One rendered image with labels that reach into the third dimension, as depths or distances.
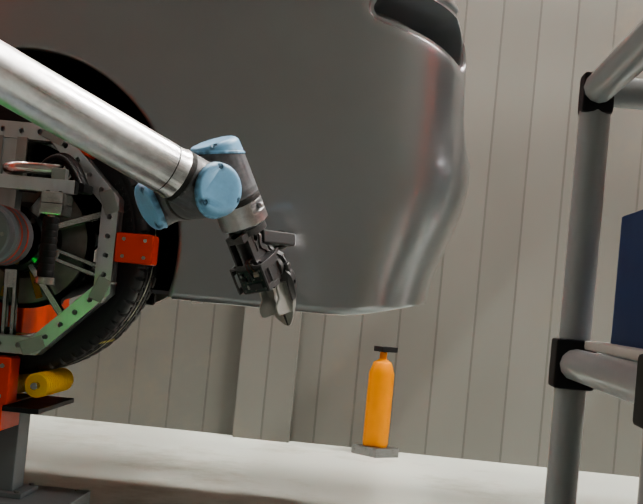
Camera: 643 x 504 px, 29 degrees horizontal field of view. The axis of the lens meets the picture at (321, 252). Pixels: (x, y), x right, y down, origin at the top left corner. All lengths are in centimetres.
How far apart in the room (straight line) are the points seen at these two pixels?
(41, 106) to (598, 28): 530
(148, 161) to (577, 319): 104
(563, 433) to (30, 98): 109
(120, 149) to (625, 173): 513
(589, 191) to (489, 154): 569
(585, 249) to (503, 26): 584
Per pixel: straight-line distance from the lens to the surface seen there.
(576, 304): 113
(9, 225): 287
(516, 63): 691
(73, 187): 279
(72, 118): 197
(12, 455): 318
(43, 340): 299
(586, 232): 113
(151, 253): 294
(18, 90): 195
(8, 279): 312
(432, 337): 676
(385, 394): 647
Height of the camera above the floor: 78
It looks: 2 degrees up
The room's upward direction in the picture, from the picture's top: 6 degrees clockwise
